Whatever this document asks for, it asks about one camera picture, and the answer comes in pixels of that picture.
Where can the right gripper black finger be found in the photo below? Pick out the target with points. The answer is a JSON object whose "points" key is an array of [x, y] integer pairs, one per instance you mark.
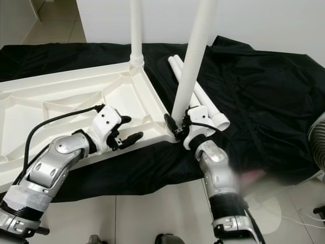
{"points": [[171, 122]]}

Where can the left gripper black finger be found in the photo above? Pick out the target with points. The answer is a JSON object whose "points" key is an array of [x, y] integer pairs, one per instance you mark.
{"points": [[133, 140], [126, 120]]}

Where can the white plastic table leg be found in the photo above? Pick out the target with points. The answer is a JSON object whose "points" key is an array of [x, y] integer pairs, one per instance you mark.
{"points": [[176, 68], [222, 121], [198, 51], [137, 30]]}

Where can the white plastic table top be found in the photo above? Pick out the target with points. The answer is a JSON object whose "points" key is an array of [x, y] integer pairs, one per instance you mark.
{"points": [[30, 127]]}

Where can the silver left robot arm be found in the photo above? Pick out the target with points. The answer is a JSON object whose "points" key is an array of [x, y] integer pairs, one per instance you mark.
{"points": [[61, 162]]}

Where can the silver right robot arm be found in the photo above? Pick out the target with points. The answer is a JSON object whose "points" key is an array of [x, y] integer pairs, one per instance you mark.
{"points": [[216, 168]]}

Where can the black nylon cloth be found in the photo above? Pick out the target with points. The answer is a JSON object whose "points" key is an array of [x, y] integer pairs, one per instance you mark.
{"points": [[274, 101]]}

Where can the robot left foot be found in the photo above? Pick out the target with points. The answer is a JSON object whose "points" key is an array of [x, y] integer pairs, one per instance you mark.
{"points": [[95, 240]]}

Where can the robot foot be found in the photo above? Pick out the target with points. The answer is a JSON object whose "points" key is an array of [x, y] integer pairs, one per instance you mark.
{"points": [[166, 239], [95, 240]]}

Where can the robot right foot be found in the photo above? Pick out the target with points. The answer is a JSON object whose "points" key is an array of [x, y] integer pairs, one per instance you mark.
{"points": [[166, 239]]}

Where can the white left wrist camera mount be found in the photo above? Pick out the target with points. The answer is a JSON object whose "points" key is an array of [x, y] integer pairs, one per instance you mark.
{"points": [[109, 119]]}

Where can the black metal frame bar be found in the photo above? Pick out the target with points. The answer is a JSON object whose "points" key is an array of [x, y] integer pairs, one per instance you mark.
{"points": [[38, 230]]}

